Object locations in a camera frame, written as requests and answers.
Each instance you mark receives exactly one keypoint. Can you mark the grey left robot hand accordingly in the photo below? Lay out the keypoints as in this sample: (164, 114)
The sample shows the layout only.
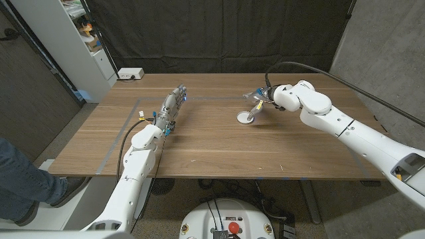
(172, 108)

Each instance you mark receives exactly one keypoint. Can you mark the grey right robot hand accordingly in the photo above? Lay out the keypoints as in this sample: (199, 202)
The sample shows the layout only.
(264, 96)

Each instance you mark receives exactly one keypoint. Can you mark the white round jar lid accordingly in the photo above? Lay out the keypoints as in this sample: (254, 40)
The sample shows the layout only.
(241, 119)

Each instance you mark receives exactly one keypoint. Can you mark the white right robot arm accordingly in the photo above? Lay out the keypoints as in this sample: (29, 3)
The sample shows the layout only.
(365, 139)

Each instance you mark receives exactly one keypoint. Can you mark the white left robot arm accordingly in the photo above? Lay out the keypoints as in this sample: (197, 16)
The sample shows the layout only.
(139, 162)

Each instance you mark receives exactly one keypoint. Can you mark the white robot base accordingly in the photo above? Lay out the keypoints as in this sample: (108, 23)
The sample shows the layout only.
(225, 215)

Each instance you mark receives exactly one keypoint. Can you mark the grey tape outline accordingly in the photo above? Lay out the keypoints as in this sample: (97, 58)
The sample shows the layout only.
(216, 98)

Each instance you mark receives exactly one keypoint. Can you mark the white power strip box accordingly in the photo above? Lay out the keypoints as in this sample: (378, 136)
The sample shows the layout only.
(131, 73)

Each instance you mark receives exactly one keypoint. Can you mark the black round ribbed disc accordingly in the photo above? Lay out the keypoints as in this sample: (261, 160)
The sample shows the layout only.
(164, 186)

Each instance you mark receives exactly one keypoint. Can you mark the black curtain backdrop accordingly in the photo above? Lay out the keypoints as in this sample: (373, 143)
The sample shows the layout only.
(216, 33)

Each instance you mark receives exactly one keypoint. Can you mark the grey table leg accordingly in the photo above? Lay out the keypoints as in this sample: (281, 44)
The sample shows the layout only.
(146, 194)
(310, 199)

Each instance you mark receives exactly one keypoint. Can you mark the cardboard box on shelf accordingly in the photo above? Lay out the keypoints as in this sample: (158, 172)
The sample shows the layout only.
(94, 44)

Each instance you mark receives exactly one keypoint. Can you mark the black backdrop stand pole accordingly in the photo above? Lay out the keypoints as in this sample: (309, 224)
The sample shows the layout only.
(99, 36)

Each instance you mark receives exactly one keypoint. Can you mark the orange yellow toy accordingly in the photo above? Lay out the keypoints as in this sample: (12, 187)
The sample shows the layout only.
(87, 29)

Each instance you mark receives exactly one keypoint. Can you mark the white shelf cabinet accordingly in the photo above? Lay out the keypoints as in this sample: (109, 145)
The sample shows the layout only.
(59, 43)

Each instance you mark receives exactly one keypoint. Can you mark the dark grey shoe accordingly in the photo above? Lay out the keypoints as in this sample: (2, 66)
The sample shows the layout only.
(28, 214)
(71, 191)

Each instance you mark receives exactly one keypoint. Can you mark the red emergency stop button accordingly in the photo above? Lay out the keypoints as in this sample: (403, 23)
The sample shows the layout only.
(233, 227)

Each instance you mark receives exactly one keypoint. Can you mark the clear plastic bag pile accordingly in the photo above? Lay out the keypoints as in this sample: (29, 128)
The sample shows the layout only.
(74, 8)

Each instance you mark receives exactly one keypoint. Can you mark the person's leg in jeans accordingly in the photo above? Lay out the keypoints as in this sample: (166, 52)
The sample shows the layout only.
(20, 179)

